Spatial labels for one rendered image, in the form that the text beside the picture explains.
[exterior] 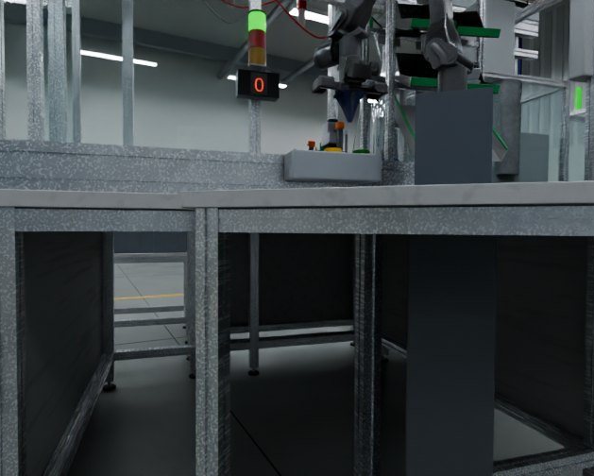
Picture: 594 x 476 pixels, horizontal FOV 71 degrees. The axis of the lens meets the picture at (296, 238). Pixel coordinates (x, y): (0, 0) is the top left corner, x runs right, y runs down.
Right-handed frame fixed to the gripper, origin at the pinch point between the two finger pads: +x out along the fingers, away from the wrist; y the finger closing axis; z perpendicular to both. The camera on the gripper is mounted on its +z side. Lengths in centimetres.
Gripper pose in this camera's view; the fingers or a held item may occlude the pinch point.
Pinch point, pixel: (349, 108)
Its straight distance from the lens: 111.1
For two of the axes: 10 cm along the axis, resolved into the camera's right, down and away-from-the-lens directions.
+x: 0.0, 10.0, 0.3
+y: 9.6, 0.0, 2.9
